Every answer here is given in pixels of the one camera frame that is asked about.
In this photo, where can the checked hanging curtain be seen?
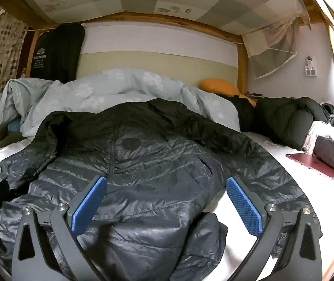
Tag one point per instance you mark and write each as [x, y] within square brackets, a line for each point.
[272, 44]

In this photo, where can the wooden bed frame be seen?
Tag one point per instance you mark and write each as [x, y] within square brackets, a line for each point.
[155, 17]

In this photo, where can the dark grey garment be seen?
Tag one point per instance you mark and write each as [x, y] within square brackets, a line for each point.
[329, 108]

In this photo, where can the red tablet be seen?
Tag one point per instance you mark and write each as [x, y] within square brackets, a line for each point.
[310, 162]

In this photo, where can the black down jacket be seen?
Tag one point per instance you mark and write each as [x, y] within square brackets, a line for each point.
[155, 158]

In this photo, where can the blue cloth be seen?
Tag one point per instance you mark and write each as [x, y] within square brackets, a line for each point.
[14, 126]

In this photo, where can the orange pillow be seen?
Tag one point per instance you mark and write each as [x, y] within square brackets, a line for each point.
[219, 86]

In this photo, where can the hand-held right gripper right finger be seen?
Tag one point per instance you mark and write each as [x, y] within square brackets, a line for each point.
[244, 207]

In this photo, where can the brown patterned curtain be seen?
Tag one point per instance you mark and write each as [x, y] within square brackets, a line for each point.
[0, 49]

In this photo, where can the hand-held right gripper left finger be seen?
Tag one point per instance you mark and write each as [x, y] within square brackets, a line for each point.
[89, 205]

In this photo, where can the pink and white cloth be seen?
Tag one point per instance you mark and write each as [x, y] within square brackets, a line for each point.
[319, 128]

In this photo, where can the white wall socket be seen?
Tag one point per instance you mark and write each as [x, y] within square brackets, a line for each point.
[310, 70]

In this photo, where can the light blue floral duvet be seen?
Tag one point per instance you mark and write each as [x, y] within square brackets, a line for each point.
[96, 90]

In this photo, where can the dark green puffer coat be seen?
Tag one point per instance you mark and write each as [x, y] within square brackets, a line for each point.
[278, 117]

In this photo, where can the grey folded garment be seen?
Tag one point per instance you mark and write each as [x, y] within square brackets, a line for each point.
[333, 152]

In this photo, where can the black hanging bag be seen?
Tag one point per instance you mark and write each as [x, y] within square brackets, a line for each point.
[56, 55]

